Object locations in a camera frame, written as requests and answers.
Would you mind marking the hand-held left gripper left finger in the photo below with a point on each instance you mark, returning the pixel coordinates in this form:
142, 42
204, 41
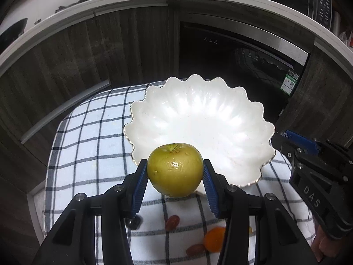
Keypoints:
139, 190

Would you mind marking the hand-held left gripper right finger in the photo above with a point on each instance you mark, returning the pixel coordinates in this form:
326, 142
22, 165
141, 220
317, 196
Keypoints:
209, 190

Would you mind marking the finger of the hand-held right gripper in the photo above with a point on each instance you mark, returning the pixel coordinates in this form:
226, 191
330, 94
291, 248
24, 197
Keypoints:
282, 145
300, 141

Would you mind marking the dark grape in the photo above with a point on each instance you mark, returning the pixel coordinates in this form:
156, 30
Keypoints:
133, 222

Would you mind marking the green apple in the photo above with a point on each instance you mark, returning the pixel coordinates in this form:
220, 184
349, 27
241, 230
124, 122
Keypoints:
173, 171

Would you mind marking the red cherry tomato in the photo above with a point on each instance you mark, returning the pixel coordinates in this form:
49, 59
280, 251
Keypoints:
195, 249
172, 222

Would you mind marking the orange tangerine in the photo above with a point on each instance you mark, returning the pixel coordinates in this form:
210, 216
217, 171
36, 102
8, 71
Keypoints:
213, 238

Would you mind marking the white scalloped bowl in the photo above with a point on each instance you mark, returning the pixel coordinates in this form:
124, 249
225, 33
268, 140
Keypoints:
198, 121

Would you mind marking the person's right hand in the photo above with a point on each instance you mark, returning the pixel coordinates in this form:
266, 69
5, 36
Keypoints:
320, 241

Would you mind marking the green label sticker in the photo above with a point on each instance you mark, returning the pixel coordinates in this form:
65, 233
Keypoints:
289, 80

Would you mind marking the blue checked cloth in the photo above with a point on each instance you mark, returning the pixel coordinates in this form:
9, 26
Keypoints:
91, 149

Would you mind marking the black built-in dishwasher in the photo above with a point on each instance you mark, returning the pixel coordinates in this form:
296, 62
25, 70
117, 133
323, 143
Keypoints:
220, 58

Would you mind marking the clear plastic bag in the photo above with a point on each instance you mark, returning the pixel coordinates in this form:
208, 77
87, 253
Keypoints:
346, 34

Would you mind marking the dark wood kitchen cabinet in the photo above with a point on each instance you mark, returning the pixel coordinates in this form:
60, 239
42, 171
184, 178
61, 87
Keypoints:
55, 69

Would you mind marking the black wok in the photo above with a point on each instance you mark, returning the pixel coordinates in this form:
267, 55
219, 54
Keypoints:
13, 31

